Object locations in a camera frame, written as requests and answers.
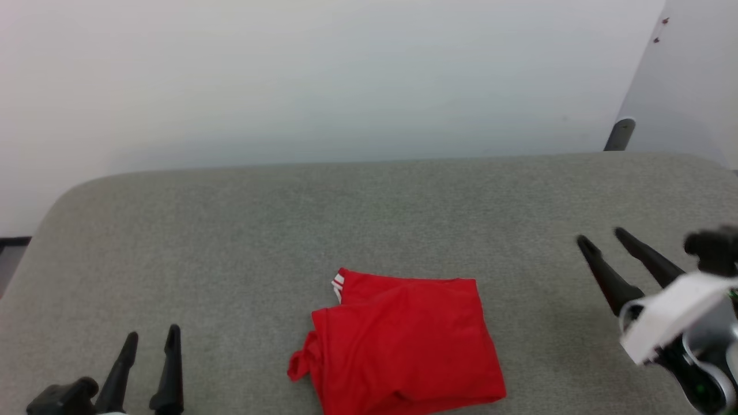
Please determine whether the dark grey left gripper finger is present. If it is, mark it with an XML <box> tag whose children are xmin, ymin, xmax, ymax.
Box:
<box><xmin>148</xmin><ymin>324</ymin><xmax>186</xmax><ymax>415</ymax></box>
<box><xmin>95</xmin><ymin>331</ymin><xmax>140</xmax><ymax>414</ymax></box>

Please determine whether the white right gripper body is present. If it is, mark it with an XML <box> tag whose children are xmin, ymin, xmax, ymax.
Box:
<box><xmin>619</xmin><ymin>272</ymin><xmax>738</xmax><ymax>367</ymax></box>

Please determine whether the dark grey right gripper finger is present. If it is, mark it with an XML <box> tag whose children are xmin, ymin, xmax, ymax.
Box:
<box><xmin>577</xmin><ymin>235</ymin><xmax>646</xmax><ymax>317</ymax></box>
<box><xmin>614</xmin><ymin>227</ymin><xmax>687</xmax><ymax>289</ymax></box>

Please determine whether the red and white garment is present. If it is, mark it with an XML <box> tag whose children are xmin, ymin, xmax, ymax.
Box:
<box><xmin>287</xmin><ymin>267</ymin><xmax>508</xmax><ymax>415</ymax></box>

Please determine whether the dark grey metal bar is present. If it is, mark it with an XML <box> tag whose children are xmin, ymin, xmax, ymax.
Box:
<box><xmin>603</xmin><ymin>118</ymin><xmax>636</xmax><ymax>152</ymax></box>

